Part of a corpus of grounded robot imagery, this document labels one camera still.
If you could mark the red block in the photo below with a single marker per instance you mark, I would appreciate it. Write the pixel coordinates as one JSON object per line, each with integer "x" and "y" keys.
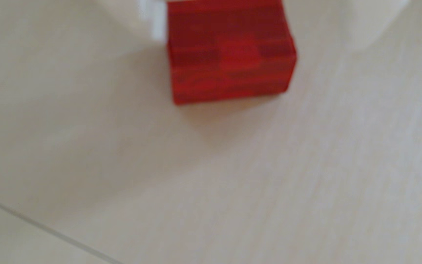
{"x": 229, "y": 55}

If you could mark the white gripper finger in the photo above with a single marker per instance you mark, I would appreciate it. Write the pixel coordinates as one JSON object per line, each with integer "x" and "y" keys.
{"x": 368, "y": 18}
{"x": 152, "y": 18}

